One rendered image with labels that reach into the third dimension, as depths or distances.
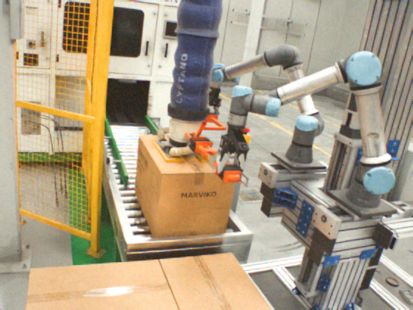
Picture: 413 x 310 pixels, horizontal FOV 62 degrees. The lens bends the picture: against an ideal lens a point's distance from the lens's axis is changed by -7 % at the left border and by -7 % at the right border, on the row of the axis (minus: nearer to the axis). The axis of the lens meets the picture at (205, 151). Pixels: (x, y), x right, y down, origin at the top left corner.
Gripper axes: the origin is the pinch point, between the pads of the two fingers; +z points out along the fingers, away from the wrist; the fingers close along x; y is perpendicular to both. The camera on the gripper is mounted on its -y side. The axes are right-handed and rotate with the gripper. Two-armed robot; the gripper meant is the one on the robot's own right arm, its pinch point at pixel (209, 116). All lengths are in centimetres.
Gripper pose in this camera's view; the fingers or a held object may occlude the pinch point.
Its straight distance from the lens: 241.2
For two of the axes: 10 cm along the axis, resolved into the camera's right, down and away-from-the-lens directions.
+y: 3.5, 3.6, -8.7
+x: 9.3, 0.1, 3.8
